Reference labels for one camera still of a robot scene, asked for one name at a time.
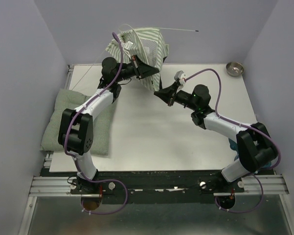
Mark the green checkered cushion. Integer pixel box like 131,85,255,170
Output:
41,89,117,156

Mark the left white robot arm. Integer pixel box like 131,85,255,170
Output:
58,55,159,193

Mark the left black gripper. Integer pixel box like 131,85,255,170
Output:
113,53,158,82

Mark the teal paw print toy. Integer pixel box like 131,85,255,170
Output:
228,139,272,169

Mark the black mounting rail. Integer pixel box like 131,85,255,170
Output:
70,170,244,205

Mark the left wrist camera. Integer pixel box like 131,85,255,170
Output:
121,41,134,52

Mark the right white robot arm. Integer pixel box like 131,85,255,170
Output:
154,84,277,192

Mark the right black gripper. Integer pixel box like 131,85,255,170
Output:
154,82,198,112

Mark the steel pet bowl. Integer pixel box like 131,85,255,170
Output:
226,62,245,77

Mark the green striped pet tent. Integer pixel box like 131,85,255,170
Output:
106,27,169,92

